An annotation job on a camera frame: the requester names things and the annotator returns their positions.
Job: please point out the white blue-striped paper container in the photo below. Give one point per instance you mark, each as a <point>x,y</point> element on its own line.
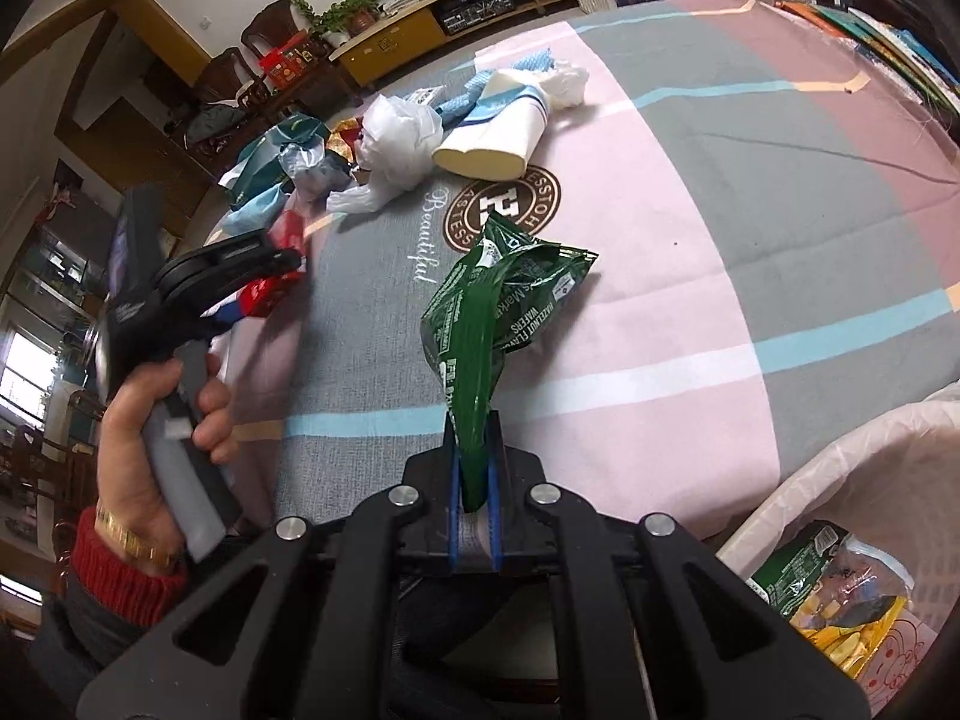
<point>499,131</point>

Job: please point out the light blue checkered cloth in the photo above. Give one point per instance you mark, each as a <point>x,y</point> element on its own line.
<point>465,101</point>

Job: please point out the person's left forearm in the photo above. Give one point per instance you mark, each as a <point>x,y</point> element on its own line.
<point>112,600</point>

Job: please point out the red gift box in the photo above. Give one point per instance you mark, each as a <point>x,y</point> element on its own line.
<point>285,60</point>

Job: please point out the striped pink grey tablecloth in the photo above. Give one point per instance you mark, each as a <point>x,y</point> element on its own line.
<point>675,277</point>

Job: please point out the orange book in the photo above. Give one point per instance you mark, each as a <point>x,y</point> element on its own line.
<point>796,10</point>

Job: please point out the clear plastic bag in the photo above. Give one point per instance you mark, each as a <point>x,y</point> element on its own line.
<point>870,570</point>

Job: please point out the red snack packet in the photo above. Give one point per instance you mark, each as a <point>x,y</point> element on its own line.
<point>266,292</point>

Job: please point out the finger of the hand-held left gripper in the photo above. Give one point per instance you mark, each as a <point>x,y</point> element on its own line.
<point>238,306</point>
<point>225,266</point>

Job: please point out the yellow wooden TV cabinet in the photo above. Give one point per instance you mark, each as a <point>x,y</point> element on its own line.
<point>405,37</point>

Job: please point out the red gold packet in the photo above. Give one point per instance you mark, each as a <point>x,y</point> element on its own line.
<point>346,136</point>

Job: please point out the black audio amplifier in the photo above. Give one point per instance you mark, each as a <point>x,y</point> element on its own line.
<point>476,7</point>

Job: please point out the white crumpled tissue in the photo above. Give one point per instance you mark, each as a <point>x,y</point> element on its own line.
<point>564,82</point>

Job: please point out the blue face mask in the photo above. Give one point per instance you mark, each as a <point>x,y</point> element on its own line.
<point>255,214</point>

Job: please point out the green snack packet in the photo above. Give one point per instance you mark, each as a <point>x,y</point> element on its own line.
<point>480,315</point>

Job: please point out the carved wooden chair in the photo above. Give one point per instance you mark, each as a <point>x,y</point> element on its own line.
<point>274,22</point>
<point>225,79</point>

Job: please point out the yellow snack bag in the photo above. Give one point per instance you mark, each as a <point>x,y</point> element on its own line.
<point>855,637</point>

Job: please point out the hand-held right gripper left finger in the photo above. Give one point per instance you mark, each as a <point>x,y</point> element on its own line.
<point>454,517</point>

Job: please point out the potted plant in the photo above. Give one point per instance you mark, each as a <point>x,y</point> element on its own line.
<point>349,15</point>

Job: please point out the white plastic bin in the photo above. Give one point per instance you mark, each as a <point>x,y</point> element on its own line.
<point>825,450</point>

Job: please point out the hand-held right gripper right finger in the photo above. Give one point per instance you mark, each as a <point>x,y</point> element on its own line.
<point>495,517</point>

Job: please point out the white plastic bag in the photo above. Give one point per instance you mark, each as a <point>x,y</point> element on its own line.
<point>390,135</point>

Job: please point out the colourful books and magazines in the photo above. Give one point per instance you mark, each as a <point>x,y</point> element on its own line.
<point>877,37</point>

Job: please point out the person's left hand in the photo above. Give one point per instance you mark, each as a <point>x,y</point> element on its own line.
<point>127,457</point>

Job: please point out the wooden dining chair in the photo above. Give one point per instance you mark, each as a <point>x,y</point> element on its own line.
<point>45,465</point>

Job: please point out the dark green bag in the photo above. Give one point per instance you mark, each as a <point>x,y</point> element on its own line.
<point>262,157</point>

